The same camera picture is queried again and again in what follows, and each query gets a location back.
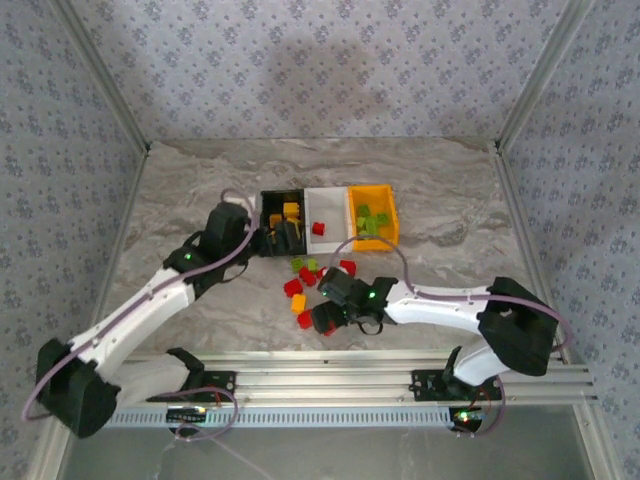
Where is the white plastic bin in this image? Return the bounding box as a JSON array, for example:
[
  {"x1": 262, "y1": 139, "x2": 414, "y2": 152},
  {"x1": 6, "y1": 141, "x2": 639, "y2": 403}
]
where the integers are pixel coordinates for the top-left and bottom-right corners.
[{"x1": 302, "y1": 186, "x2": 354, "y2": 255}]

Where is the black plastic bin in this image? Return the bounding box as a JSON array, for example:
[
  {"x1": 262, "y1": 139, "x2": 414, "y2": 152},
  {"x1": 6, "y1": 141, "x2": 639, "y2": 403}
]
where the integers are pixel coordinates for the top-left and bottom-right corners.
[{"x1": 255, "y1": 188, "x2": 309, "y2": 258}]

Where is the orange plastic bin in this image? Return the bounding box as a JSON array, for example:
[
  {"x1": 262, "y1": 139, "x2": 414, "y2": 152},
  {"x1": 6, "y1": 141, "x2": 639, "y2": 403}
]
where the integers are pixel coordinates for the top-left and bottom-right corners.
[{"x1": 347, "y1": 183, "x2": 401, "y2": 254}]

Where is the small electronics board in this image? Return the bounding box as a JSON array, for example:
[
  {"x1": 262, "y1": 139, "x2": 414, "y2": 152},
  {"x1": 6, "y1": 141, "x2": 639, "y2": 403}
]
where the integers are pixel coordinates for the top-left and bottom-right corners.
[
  {"x1": 166, "y1": 406, "x2": 209, "y2": 425},
  {"x1": 448, "y1": 406, "x2": 492, "y2": 432}
]

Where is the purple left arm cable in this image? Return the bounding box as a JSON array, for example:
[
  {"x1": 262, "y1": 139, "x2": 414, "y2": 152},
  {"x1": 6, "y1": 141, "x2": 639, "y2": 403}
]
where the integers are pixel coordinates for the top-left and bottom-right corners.
[{"x1": 23, "y1": 188, "x2": 264, "y2": 424}]

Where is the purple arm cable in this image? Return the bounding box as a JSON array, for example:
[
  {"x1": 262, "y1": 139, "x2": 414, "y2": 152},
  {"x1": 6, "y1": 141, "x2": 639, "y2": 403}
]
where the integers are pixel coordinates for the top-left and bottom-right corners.
[
  {"x1": 23, "y1": 188, "x2": 264, "y2": 424},
  {"x1": 329, "y1": 235, "x2": 574, "y2": 358}
]

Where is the aluminium base frame rail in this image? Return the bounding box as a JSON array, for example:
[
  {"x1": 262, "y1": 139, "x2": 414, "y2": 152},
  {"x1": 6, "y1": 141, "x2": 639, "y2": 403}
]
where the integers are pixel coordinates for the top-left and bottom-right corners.
[
  {"x1": 124, "y1": 365, "x2": 600, "y2": 407},
  {"x1": 127, "y1": 348, "x2": 571, "y2": 372}
]

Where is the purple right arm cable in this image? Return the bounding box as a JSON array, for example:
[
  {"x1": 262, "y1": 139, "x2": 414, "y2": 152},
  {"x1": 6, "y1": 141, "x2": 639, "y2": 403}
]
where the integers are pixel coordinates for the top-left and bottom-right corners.
[{"x1": 329, "y1": 235, "x2": 574, "y2": 358}]

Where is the grey slotted cable duct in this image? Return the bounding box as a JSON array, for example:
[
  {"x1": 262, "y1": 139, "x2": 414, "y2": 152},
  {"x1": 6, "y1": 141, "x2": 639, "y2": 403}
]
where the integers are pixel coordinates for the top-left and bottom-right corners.
[{"x1": 107, "y1": 403, "x2": 454, "y2": 430}]

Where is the aluminium side frame rail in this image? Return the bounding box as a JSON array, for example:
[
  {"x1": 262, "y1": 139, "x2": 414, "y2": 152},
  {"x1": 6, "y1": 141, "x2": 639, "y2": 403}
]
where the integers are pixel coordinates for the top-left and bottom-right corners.
[
  {"x1": 490, "y1": 140, "x2": 572, "y2": 362},
  {"x1": 82, "y1": 142, "x2": 154, "y2": 354}
]

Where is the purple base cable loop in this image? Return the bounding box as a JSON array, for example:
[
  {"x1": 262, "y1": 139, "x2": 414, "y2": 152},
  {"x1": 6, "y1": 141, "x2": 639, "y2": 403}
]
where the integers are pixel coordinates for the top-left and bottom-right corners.
[
  {"x1": 452, "y1": 372, "x2": 508, "y2": 442},
  {"x1": 163, "y1": 383, "x2": 274, "y2": 479}
]

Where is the aluminium frame post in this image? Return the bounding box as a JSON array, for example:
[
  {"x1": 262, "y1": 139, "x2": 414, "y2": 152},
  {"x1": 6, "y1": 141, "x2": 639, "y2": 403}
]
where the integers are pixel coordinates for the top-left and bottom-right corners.
[{"x1": 497, "y1": 0, "x2": 599, "y2": 149}]

